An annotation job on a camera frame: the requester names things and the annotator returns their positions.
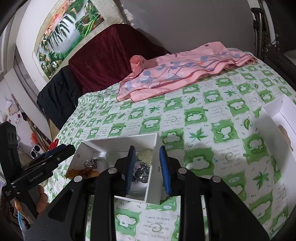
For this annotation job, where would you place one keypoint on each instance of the dark red velvet cover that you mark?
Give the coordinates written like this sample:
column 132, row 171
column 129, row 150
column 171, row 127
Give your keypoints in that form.
column 105, row 59

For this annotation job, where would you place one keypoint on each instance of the white box lid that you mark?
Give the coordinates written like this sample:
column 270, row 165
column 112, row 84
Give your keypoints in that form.
column 276, row 124

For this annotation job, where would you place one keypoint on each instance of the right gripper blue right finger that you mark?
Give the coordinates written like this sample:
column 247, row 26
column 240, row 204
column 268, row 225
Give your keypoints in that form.
column 169, row 167

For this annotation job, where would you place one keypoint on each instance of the green white patterned bedsheet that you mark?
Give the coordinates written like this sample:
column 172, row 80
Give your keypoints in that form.
column 208, row 126

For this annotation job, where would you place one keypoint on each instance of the pale jade pendant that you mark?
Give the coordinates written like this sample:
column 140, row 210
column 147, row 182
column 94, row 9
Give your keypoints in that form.
column 146, row 156

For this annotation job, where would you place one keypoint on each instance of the red handled scissors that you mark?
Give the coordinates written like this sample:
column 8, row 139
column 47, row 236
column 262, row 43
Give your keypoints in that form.
column 53, row 144

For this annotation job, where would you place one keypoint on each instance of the pink floral cloth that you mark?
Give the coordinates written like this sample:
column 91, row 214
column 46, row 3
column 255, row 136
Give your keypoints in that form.
column 164, row 74

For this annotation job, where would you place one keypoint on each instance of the waterfall landscape painting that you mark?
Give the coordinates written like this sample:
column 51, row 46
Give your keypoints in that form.
column 67, row 27

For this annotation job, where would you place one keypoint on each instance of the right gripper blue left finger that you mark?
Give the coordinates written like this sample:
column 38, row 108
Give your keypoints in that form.
column 128, row 168

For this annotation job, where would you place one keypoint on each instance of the white vivo jewelry box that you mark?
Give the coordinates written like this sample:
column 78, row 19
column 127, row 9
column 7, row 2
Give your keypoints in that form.
column 112, row 149

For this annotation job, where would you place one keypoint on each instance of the black garment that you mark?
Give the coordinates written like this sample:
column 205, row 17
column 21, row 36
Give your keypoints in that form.
column 59, row 98

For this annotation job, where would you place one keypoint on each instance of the person's left hand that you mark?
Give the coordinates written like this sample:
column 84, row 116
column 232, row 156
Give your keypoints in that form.
column 40, row 206

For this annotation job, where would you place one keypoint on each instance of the black folding chair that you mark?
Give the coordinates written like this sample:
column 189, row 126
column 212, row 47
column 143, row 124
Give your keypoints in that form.
column 274, row 26

